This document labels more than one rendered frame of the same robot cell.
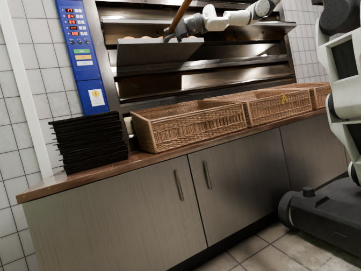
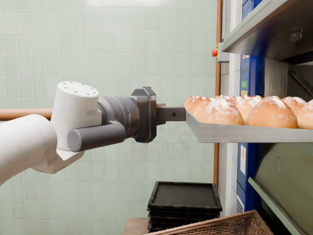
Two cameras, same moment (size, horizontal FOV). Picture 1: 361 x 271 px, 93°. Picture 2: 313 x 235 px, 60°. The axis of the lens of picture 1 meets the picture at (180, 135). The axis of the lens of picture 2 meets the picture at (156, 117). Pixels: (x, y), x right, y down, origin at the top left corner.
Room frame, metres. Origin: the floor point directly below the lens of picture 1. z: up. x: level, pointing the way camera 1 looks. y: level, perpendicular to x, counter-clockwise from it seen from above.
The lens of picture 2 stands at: (1.26, -0.64, 1.26)
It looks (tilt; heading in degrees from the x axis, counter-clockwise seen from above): 6 degrees down; 115
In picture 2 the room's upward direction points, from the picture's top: straight up
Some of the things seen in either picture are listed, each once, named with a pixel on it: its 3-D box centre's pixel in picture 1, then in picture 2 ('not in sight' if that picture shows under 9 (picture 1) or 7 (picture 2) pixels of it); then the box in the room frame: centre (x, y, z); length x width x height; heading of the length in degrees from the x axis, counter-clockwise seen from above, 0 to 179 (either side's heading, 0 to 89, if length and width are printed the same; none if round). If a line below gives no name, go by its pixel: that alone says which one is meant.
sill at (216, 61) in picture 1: (216, 62); not in sight; (1.56, -0.46, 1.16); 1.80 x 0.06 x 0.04; 112
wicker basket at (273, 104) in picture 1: (252, 104); not in sight; (1.29, -0.59, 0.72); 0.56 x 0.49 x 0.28; 111
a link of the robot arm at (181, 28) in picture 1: (185, 27); (127, 116); (0.97, -0.16, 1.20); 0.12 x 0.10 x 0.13; 78
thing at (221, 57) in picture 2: not in sight; (223, 52); (0.95, 0.91, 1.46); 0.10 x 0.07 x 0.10; 112
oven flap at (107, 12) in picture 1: (209, 18); not in sight; (1.54, -0.47, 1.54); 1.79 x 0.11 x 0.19; 112
